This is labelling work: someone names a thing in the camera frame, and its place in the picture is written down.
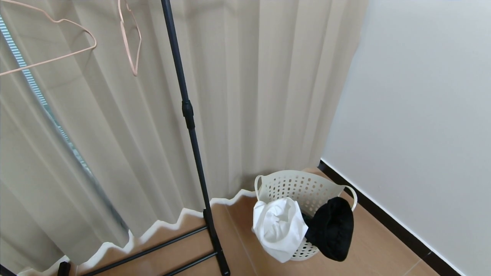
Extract black shorts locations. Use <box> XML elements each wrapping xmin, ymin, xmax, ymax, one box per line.
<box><xmin>305</xmin><ymin>197</ymin><xmax>354</xmax><ymax>262</ymax></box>

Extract white printed t-shirt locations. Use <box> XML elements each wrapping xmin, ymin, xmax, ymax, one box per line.
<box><xmin>252</xmin><ymin>197</ymin><xmax>309</xmax><ymax>263</ymax></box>

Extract pink clothes hanger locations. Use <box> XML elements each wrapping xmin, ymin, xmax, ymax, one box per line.
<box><xmin>118</xmin><ymin>0</ymin><xmax>142</xmax><ymax>76</ymax></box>
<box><xmin>0</xmin><ymin>0</ymin><xmax>97</xmax><ymax>76</ymax></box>

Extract black clothes rack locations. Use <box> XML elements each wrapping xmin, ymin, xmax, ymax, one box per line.
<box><xmin>58</xmin><ymin>0</ymin><xmax>231</xmax><ymax>276</ymax></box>

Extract white laundry basket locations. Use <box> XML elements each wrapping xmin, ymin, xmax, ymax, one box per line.
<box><xmin>254</xmin><ymin>170</ymin><xmax>358</xmax><ymax>261</ymax></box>

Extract beige curtain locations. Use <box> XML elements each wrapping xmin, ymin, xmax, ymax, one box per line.
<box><xmin>0</xmin><ymin>0</ymin><xmax>369</xmax><ymax>276</ymax></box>

